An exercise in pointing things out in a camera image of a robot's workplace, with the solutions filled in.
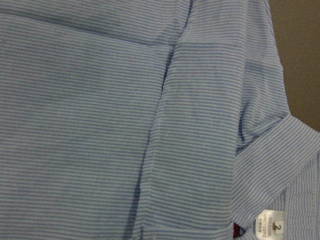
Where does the blue striped button shirt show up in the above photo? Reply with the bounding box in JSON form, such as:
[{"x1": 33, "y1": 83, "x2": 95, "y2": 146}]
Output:
[{"x1": 0, "y1": 0, "x2": 320, "y2": 240}]

